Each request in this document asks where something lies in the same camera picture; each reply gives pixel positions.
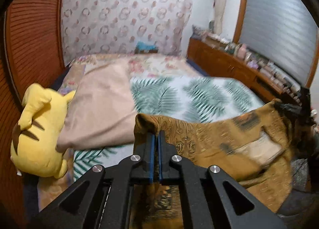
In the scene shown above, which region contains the blue item on box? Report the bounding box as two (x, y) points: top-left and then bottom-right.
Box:
(134, 41), (159, 54)

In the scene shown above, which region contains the long wooden sideboard cabinet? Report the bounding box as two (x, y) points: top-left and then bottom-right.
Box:
(187, 38), (301, 105)

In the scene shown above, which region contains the yellow Pikachu plush toy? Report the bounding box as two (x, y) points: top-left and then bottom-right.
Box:
(10, 83), (75, 179)

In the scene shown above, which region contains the grey window blind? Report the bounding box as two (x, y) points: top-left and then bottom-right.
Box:
(239, 0), (317, 85)

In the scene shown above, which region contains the brown louvered wooden wardrobe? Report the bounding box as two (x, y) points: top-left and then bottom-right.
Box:
(1, 0), (65, 228)

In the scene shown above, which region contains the beige pillow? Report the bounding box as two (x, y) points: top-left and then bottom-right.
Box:
(56, 61), (137, 152)

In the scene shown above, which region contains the golden brown patterned garment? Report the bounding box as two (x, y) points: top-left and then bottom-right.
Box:
(133, 98), (303, 229)

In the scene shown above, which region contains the purple small item on cabinet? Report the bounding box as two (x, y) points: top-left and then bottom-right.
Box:
(247, 60), (259, 70)

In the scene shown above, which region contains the navy blue mattress edge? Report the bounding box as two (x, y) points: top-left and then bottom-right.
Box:
(186, 58), (210, 77)

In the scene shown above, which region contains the floral patterned curtain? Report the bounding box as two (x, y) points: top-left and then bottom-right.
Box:
(62, 0), (192, 61)

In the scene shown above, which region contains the green palm leaf sheet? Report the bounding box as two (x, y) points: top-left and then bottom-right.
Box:
(73, 75), (265, 182)

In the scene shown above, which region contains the floral bed quilt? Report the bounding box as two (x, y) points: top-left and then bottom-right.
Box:
(37, 53), (200, 210)

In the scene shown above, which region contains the pink bottle on cabinet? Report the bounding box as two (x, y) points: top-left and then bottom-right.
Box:
(236, 43), (247, 60)

